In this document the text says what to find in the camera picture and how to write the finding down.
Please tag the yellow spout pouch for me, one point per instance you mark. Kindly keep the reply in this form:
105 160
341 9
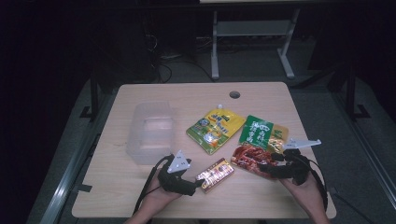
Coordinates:
214 130

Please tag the green and red food packet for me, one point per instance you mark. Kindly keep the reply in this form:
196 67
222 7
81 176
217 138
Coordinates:
260 140

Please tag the clear plastic container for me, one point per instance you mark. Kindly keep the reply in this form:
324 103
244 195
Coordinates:
152 133

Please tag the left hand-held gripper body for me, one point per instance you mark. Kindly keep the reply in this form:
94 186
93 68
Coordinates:
178 163

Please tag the black metal stand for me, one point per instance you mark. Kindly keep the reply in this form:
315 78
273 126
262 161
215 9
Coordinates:
351 93
94 96

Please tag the white metal table frame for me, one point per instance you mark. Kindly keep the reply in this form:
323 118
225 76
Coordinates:
249 28

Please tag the person's right hand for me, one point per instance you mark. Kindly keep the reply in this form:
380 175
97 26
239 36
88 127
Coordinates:
308 196

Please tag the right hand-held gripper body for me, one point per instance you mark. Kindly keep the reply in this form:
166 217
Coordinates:
297 166

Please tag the person's left hand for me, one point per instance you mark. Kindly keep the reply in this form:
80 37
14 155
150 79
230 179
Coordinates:
157 199

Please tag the gold and red small box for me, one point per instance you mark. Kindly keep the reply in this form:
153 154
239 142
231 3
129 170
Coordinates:
215 174

